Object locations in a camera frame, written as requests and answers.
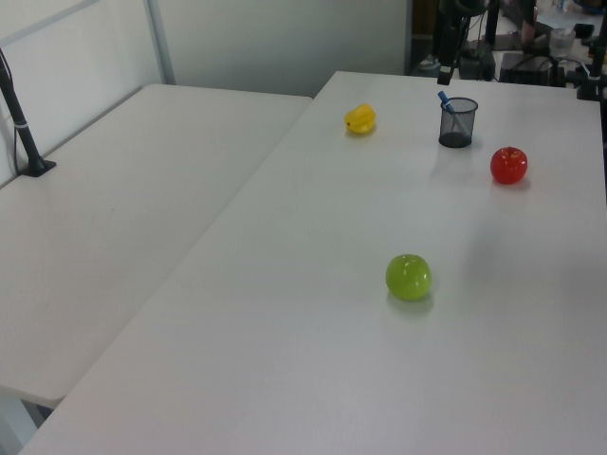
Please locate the clear plastic container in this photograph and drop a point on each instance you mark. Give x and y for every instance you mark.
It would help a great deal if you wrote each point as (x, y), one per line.
(562, 37)

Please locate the green apple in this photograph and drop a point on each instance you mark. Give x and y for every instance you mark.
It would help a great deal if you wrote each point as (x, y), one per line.
(409, 277)

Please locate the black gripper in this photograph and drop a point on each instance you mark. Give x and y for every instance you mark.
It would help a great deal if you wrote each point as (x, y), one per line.
(465, 9)

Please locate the white sneaker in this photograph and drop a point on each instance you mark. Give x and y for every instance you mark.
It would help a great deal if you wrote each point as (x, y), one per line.
(429, 62)

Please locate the black camera pole with base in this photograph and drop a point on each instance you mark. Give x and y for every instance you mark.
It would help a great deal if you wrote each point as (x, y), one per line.
(23, 137)

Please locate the black equipment box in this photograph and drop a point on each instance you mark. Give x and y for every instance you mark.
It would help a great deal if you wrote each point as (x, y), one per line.
(526, 66)

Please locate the black mesh pen cup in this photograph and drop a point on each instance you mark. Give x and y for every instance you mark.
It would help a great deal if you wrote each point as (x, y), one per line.
(467, 124)

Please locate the black clamp stand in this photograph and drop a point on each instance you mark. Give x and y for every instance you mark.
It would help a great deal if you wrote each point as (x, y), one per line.
(593, 80)

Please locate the black case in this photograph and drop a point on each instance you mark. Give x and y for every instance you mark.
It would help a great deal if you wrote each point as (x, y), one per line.
(476, 64)

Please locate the grey partition frame post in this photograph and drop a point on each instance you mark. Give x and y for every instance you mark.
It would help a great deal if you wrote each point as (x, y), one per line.
(161, 42)

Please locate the red apple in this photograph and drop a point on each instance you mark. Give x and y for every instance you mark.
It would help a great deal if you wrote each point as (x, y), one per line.
(508, 166)

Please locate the blue white marker pen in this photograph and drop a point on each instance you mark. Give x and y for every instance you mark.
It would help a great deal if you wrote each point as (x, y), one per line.
(445, 100)

